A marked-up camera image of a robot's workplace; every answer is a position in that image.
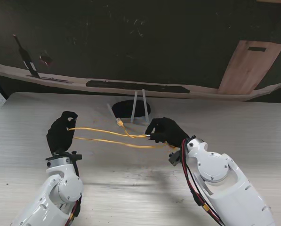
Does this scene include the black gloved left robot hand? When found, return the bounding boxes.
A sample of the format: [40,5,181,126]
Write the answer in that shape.
[46,111,79,154]

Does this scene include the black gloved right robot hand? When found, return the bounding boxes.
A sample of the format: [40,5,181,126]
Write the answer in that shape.
[145,117,190,148]

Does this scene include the yellow Ethernet cable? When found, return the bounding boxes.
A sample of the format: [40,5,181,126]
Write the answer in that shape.
[67,117,178,149]

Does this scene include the white router with antennas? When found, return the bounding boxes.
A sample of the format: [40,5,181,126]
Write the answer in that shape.
[106,89,152,123]

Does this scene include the wooden cutting board print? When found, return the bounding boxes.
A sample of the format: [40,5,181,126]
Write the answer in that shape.
[217,40,281,95]

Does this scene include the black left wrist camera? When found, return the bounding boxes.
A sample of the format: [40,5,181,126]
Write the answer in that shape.
[45,152,82,163]

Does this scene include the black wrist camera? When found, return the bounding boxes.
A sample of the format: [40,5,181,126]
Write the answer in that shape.
[45,152,82,163]
[168,150,182,167]

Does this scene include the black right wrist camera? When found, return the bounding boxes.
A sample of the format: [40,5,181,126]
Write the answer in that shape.
[168,150,182,167]

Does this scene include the red black left arm wires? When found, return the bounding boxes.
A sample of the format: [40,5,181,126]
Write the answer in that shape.
[67,162,83,222]

